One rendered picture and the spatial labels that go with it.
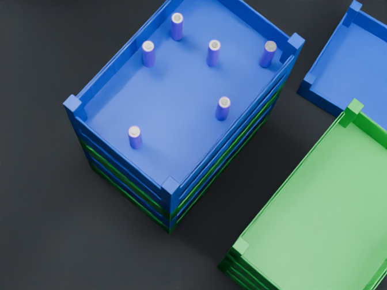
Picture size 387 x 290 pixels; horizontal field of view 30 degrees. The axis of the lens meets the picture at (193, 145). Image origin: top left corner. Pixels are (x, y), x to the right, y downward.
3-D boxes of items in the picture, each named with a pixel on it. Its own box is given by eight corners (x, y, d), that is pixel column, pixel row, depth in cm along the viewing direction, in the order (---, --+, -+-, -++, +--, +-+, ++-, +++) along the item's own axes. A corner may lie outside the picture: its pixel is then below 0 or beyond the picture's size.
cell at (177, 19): (175, 27, 112) (176, 9, 106) (185, 34, 112) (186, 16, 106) (168, 35, 112) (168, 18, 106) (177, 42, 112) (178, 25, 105)
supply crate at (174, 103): (197, -17, 115) (199, -43, 107) (296, 60, 112) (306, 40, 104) (68, 119, 108) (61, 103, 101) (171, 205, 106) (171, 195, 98)
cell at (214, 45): (211, 53, 112) (213, 36, 105) (220, 60, 111) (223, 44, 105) (203, 61, 111) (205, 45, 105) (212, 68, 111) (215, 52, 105)
